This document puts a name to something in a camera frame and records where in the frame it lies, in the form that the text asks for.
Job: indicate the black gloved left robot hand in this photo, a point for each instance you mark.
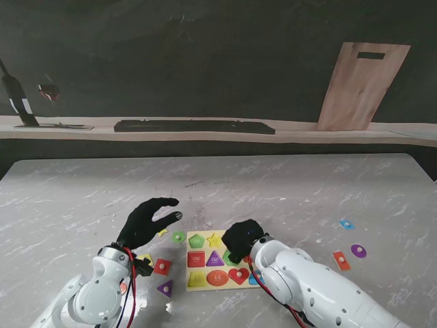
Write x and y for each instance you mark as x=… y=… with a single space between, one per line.
x=140 y=225

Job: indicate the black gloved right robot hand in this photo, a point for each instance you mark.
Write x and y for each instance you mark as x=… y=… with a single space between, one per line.
x=240 y=239

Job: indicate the green pentagon puzzle piece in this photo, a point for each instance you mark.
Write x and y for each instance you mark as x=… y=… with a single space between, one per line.
x=226 y=258

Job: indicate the wooden shape puzzle board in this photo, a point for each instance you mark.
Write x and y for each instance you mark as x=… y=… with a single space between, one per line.
x=205 y=239

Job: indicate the red heart puzzle piece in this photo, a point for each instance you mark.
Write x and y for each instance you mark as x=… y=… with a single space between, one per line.
x=238 y=275

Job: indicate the blue semicircle puzzle piece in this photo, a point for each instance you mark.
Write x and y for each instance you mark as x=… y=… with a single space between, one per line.
x=254 y=279

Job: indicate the orange rectangle puzzle piece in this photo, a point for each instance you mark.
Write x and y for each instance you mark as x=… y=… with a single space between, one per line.
x=341 y=261

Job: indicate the blue diamond puzzle piece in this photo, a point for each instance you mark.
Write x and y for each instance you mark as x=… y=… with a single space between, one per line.
x=346 y=224

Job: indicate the purple circle puzzle piece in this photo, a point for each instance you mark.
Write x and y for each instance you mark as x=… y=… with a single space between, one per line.
x=358 y=251

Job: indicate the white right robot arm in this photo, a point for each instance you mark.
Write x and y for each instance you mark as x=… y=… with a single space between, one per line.
x=314 y=290

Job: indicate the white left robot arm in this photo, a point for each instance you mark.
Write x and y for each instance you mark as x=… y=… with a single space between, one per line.
x=92 y=297

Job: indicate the yellow star puzzle piece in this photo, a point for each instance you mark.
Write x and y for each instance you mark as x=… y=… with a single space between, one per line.
x=163 y=232

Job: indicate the yellow trapezoid puzzle piece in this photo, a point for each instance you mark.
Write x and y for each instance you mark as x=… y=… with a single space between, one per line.
x=146 y=259

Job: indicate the green hexagon puzzle piece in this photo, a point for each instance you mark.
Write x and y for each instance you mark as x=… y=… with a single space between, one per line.
x=179 y=237

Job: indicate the red square puzzle piece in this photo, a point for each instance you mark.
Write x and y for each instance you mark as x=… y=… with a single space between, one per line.
x=162 y=266

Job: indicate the orange oval puzzle piece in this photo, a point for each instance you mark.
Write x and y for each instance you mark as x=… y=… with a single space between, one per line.
x=122 y=289

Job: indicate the purple triangle puzzle piece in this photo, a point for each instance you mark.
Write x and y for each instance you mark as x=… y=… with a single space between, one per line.
x=166 y=289

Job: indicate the flat wooden coaster board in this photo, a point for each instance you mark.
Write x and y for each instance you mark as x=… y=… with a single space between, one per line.
x=75 y=127

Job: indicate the wooden cutting board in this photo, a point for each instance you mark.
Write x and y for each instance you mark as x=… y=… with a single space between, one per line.
x=358 y=92

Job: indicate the long black tray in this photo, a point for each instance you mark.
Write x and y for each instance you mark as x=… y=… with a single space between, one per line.
x=194 y=126

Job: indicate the long wooden shelf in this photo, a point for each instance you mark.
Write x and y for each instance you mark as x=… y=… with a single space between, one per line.
x=307 y=135

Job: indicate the red wine glass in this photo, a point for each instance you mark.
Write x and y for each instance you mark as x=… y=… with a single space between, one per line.
x=49 y=91

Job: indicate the dark wine bottle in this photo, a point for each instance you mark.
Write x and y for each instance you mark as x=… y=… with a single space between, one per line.
x=17 y=95

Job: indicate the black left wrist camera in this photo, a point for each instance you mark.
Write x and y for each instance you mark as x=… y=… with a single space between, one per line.
x=142 y=266

